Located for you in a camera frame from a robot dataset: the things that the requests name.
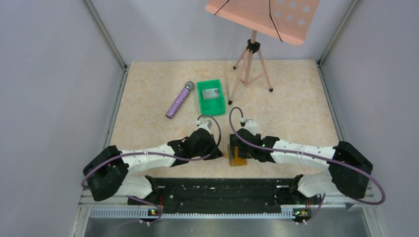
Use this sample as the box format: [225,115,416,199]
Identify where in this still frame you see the yellow leather card holder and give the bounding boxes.
[227,145,247,166]

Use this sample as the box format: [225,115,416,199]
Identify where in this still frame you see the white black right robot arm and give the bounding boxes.
[229,128,373,200]

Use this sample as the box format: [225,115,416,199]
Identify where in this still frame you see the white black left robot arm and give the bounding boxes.
[82,128,223,201]

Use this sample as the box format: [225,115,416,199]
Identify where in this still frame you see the silver VIP card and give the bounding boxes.
[202,88,220,100]

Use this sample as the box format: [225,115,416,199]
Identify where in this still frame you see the green plastic bin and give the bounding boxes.
[197,79,226,116]

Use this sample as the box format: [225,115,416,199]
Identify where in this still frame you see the purple glitter microphone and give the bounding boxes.
[165,81,195,119]

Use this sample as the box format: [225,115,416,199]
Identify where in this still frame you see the pink music stand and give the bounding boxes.
[205,0,320,104]

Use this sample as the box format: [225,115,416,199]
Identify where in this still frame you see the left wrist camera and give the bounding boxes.
[197,120,212,132]

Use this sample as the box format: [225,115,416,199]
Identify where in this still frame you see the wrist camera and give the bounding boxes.
[197,120,212,132]
[241,119,258,134]

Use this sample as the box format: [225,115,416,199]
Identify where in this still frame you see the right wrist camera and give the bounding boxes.
[241,119,258,134]

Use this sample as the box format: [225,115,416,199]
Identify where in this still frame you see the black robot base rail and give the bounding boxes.
[78,176,374,225]

